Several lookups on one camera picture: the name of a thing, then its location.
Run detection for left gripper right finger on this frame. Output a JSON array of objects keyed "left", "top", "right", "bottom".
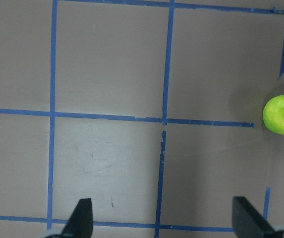
[{"left": 232, "top": 196, "right": 276, "bottom": 238}]

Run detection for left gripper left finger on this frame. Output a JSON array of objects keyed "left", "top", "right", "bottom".
[{"left": 61, "top": 198, "right": 93, "bottom": 238}]

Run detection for green apple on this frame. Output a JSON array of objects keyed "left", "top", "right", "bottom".
[{"left": 263, "top": 95, "right": 284, "bottom": 135}]

